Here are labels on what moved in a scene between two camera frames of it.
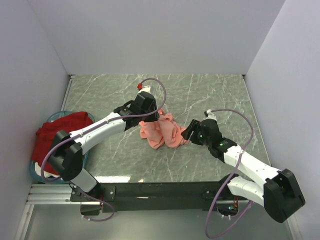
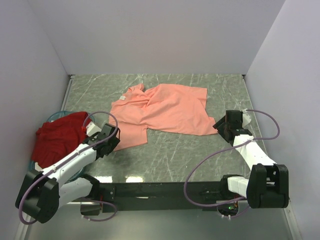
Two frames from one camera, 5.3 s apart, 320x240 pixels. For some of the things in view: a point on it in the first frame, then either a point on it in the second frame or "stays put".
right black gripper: x=194 y=125 to x=220 y=129
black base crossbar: x=157 y=196 stays put
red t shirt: x=46 y=134 stays put
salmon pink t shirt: x=164 y=131 to x=169 y=106
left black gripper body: x=150 y=118 to x=113 y=144
